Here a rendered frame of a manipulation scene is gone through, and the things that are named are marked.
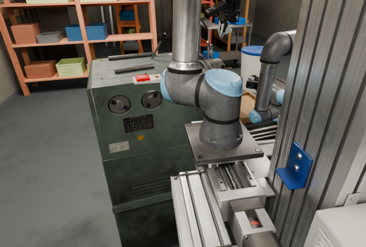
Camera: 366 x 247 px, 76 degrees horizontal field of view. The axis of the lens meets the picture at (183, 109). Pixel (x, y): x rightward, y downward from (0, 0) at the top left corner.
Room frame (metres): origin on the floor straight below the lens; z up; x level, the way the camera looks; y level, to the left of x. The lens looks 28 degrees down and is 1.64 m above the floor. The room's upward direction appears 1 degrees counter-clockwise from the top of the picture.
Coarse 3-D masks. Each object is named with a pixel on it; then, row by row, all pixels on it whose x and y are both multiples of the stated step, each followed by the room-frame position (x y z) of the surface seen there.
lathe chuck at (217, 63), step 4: (208, 60) 1.37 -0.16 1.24; (212, 60) 1.37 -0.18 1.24; (216, 60) 1.37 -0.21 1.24; (220, 60) 1.37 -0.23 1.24; (212, 64) 1.32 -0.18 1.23; (216, 64) 1.32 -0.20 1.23; (220, 64) 1.32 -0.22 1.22; (224, 64) 1.32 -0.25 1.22; (212, 68) 1.29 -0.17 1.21; (216, 68) 1.29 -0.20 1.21; (220, 68) 1.29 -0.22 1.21
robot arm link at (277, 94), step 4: (272, 88) 1.23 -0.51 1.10; (276, 88) 1.22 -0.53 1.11; (280, 88) 1.21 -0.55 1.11; (272, 92) 1.21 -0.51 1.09; (276, 92) 1.19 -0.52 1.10; (280, 92) 1.17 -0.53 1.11; (272, 96) 1.20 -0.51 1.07; (276, 96) 1.17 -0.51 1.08; (280, 96) 1.15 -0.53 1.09; (272, 100) 1.20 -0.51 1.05; (276, 100) 1.17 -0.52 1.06; (280, 100) 1.14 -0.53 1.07; (276, 104) 1.17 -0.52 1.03; (280, 104) 1.17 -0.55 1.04
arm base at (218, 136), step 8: (208, 120) 0.65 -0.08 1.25; (216, 120) 0.63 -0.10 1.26; (232, 120) 0.63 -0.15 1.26; (200, 128) 0.68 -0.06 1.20; (208, 128) 0.65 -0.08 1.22; (216, 128) 0.63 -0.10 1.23; (224, 128) 0.63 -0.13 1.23; (232, 128) 0.63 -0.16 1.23; (240, 128) 0.66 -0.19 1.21; (200, 136) 0.66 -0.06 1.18; (208, 136) 0.64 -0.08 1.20; (216, 136) 0.62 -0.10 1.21; (224, 136) 0.62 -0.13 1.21; (232, 136) 0.62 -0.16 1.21; (240, 136) 0.65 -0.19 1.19; (208, 144) 0.63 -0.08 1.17; (216, 144) 0.61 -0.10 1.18; (224, 144) 0.61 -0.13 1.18; (232, 144) 0.62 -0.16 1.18
